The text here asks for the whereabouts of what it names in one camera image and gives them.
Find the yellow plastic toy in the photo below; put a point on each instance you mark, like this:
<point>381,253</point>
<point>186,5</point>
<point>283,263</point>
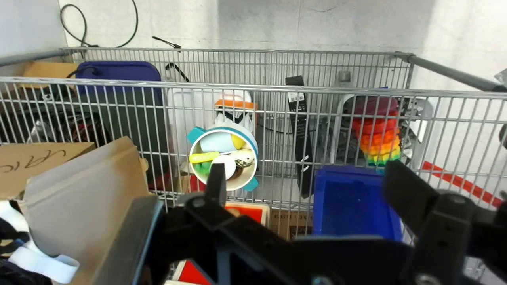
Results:
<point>238,142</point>

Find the black remote control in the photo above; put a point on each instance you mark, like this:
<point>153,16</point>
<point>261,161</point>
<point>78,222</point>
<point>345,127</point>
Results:
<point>302,136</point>

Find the green plush toy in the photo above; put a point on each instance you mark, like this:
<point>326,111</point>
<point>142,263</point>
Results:
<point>200,168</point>

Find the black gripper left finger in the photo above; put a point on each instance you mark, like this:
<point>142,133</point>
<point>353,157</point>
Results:
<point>218,184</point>

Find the yellow toy screwdriver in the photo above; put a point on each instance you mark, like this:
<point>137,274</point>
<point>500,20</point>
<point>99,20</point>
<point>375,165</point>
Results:
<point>204,157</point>

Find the cardboard box with black writing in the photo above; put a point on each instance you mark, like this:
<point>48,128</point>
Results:
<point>37,163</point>

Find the white striped plush toy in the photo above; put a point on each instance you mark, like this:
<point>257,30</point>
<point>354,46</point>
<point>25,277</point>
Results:
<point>246,158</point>

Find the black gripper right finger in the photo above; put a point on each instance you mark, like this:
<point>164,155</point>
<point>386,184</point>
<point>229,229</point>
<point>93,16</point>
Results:
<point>422,210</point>

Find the blue plastic bin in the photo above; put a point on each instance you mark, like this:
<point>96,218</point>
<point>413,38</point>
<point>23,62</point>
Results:
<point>354,206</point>

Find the dark blue bucket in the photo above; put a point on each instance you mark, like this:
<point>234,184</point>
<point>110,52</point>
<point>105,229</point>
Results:
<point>120,71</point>

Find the rainbow stacking toy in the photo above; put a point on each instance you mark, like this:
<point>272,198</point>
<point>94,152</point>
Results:
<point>378,139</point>

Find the light blue plastic cup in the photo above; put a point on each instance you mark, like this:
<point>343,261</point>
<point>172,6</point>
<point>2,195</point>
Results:
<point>216,142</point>

